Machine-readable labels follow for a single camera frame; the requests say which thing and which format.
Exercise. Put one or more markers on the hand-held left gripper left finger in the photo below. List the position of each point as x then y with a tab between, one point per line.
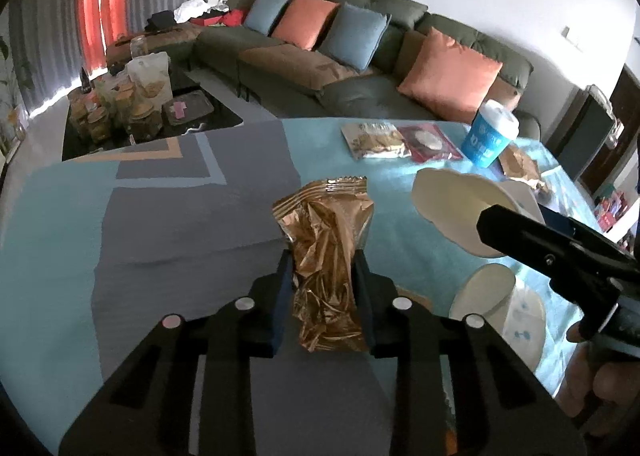
282	296

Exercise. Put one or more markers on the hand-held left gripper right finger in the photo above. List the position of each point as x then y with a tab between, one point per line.
362	296

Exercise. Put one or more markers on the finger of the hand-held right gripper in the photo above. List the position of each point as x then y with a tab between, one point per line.
515	231
557	221

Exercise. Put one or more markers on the large gold foil wrapper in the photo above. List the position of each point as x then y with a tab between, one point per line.
325	236

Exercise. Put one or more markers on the cream paper plate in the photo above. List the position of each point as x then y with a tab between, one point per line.
450	201

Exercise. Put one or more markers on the person's right hand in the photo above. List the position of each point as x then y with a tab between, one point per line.
615	391

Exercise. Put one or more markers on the small gold foil wrapper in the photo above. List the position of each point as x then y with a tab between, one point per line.
520	164

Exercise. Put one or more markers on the white round lid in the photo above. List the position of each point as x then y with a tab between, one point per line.
482	291

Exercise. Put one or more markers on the black cabinet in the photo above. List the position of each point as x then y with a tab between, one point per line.
582	136

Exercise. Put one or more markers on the white patterned paper plate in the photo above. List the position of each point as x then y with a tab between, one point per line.
525	331

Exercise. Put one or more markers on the blue paper cup white lid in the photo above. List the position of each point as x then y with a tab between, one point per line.
487	139

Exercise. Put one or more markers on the dark wooden door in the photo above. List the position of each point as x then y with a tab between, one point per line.
625	121

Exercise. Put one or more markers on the red packet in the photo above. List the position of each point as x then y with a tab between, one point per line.
430	141

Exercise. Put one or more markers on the brown pillow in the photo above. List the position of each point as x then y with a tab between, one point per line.
502	86

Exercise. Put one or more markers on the teal grey patterned tablecloth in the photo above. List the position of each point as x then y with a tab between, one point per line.
150	216

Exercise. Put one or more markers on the beige snack packet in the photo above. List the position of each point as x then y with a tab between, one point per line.
375	139

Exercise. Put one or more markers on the orange pillow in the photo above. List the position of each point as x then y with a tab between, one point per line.
450	76
305	21

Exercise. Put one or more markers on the black coffee table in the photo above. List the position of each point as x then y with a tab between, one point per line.
220	111

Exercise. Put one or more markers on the grey tray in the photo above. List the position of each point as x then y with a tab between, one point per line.
192	106

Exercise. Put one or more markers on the group of glass jars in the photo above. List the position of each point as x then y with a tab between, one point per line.
140	116

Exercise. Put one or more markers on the green sofa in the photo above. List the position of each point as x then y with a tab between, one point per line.
280	61

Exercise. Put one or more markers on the blue pillow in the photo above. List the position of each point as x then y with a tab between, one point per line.
267	11
352	36

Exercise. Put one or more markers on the white plastic bag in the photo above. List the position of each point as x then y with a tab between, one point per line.
150	71

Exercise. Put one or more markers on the red cloth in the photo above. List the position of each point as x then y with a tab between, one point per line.
230	19

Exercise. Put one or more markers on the white cloth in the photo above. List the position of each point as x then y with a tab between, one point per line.
197	7

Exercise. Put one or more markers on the black bag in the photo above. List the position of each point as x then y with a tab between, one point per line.
160	20

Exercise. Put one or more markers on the red curtain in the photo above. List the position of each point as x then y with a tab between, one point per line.
100	1

